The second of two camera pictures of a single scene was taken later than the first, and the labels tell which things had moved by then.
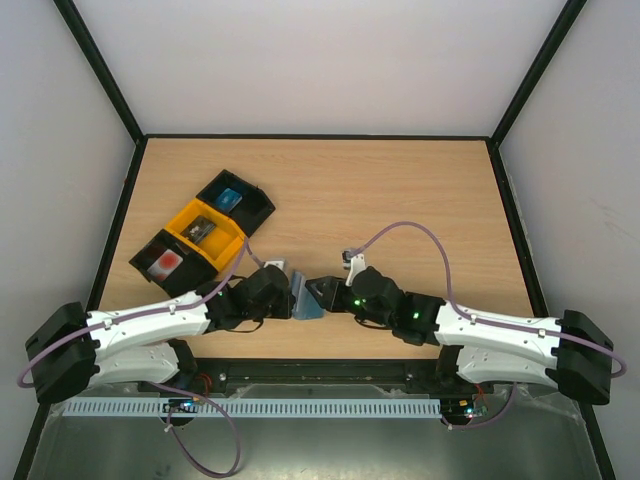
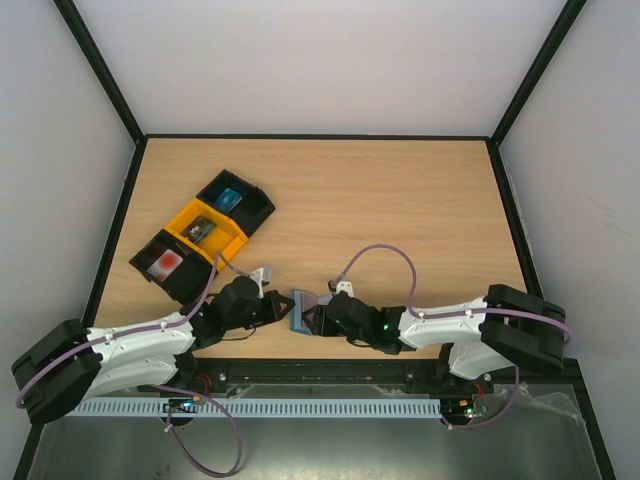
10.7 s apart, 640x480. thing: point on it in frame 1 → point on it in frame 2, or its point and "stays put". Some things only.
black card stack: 198,229 stays put
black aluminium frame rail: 196,373 stays put
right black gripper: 338,295 → 316,319
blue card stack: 229,199 stays put
